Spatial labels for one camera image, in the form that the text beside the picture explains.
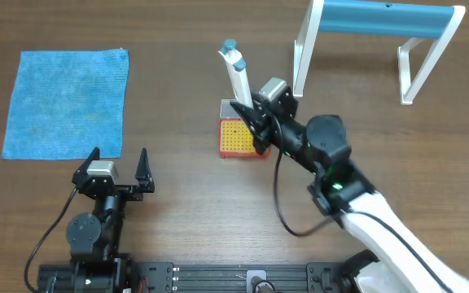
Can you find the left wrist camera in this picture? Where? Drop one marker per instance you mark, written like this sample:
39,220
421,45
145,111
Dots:
102,169

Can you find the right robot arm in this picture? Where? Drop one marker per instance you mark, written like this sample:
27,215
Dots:
381,228

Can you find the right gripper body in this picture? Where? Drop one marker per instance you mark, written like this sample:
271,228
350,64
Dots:
284,106

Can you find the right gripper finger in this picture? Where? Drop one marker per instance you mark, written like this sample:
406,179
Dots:
261,140
246,114

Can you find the white pipette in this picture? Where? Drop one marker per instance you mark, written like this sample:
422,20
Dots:
239,81

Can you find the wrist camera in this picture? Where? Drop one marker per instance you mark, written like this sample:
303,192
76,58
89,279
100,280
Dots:
102,169
273,88

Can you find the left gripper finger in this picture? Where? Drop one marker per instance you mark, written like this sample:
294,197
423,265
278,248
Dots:
80,173
144,171

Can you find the white and blue stand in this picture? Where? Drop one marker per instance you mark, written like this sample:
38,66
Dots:
381,18

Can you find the mounting rail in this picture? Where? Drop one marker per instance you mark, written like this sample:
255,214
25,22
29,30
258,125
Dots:
218,278

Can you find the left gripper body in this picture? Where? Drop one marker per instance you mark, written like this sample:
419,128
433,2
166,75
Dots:
124,190

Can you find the red and yellow tip box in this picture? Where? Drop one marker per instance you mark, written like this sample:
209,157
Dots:
234,140

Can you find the blue cloth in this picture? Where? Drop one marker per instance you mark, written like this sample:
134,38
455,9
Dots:
63,106

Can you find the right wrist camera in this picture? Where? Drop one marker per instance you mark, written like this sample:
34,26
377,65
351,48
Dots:
273,88

